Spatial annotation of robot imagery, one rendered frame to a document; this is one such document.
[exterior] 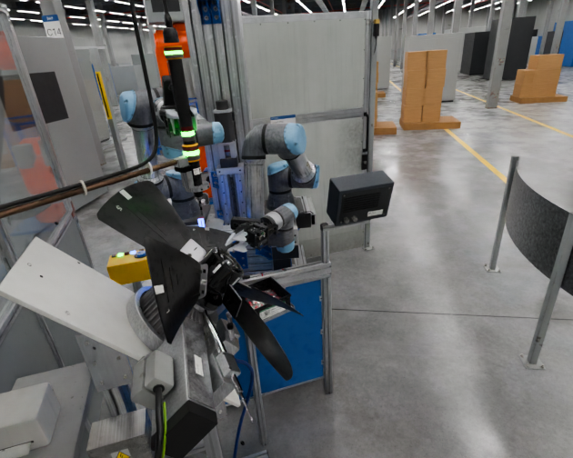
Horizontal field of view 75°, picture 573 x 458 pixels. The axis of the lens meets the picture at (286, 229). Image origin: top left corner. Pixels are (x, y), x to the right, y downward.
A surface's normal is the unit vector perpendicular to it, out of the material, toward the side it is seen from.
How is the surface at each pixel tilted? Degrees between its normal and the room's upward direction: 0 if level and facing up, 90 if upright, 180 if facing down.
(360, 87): 90
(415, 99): 90
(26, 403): 0
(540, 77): 90
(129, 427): 0
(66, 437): 0
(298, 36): 91
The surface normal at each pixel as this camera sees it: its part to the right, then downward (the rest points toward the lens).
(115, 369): 0.29, 0.40
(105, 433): -0.07, -0.90
